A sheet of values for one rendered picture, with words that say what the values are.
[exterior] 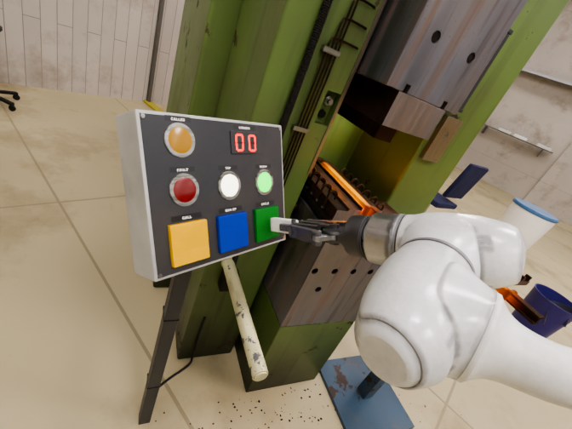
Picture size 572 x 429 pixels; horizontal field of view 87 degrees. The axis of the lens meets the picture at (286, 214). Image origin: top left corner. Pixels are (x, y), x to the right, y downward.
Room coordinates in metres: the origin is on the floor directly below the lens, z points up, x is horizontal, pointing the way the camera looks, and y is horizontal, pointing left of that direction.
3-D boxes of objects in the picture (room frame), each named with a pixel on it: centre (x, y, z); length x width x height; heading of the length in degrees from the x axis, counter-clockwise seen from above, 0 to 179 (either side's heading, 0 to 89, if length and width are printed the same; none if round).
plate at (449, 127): (1.23, -0.43, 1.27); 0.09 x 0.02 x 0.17; 123
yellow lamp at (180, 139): (0.48, 0.22, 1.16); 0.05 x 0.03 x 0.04; 123
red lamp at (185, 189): (0.45, 0.18, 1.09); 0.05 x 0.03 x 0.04; 123
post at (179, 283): (0.59, 0.19, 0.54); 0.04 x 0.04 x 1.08; 33
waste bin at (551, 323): (2.30, -2.37, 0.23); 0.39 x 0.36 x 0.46; 57
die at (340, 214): (1.13, -0.12, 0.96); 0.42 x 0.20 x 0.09; 33
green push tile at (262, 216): (0.60, 0.04, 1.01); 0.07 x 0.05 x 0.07; 148
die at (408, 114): (1.13, -0.12, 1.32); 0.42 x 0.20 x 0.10; 33
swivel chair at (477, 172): (3.71, -1.61, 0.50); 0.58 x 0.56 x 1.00; 60
